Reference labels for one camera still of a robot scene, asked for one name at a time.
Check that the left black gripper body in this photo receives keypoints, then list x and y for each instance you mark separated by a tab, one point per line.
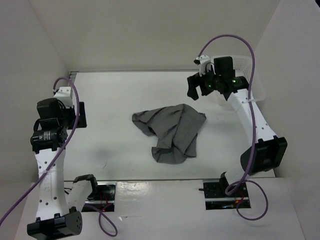
68	117

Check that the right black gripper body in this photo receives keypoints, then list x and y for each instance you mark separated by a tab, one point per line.
210	78

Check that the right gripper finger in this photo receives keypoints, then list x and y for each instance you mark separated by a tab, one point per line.
205	90
192	86

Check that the grey pleated skirt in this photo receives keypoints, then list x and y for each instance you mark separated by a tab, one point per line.
176	128

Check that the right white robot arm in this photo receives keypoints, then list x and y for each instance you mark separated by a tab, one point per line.
266	149

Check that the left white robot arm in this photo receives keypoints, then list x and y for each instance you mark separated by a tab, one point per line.
58	214

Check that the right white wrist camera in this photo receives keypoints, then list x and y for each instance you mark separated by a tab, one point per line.
204	64

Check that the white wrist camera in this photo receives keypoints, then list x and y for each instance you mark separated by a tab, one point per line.
204	64
64	94

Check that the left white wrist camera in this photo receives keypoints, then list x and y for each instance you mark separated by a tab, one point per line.
64	94

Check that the aluminium table edge rail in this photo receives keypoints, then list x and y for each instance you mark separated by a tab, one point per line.
73	74

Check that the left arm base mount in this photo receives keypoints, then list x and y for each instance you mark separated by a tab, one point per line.
100	197

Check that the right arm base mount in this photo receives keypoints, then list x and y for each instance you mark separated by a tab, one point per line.
216	199

